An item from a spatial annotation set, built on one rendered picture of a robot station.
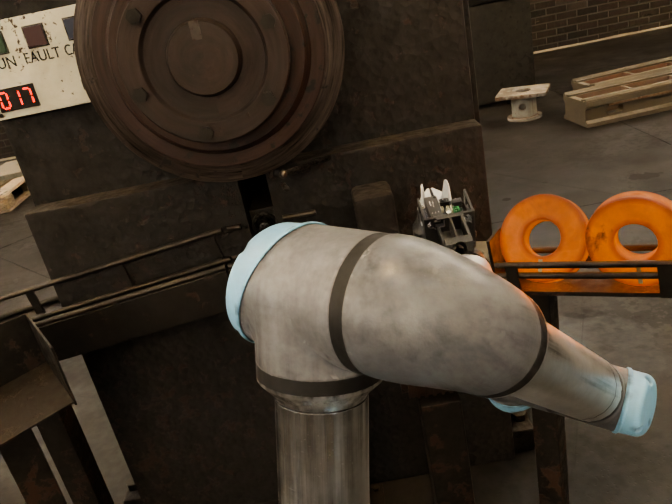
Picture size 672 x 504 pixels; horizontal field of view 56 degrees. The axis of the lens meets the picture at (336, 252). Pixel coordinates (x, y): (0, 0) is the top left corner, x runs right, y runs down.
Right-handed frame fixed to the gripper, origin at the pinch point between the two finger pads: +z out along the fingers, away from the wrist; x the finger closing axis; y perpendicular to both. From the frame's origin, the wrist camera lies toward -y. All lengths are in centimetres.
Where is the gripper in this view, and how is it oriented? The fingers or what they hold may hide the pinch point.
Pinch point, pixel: (431, 197)
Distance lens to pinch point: 103.7
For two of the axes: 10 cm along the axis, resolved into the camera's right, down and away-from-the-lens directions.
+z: -0.9, -6.5, 7.5
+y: -1.7, -7.4, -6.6
